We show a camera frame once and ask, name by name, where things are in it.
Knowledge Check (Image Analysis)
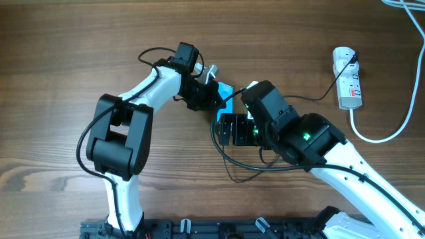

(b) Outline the white power strip cord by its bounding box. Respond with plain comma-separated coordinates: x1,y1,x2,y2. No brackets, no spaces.
349,0,425,145

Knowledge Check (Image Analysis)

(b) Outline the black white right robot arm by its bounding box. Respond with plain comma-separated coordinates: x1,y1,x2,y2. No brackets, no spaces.
211,81,424,238

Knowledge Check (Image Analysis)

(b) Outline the blue screen Galaxy smartphone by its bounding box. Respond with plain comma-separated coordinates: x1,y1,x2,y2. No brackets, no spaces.
216,80,234,123

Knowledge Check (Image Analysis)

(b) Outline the white USB charger plug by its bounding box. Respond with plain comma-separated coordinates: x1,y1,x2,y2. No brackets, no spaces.
333,46,359,76

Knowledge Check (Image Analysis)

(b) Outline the black USB charging cable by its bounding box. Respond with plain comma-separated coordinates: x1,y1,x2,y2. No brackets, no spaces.
220,50,360,184

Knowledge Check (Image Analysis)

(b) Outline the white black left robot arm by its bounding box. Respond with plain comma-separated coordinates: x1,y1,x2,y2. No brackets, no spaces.
80,42,222,238

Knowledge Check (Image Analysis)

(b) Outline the white power strip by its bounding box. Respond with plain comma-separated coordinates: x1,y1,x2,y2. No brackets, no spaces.
336,67,362,110

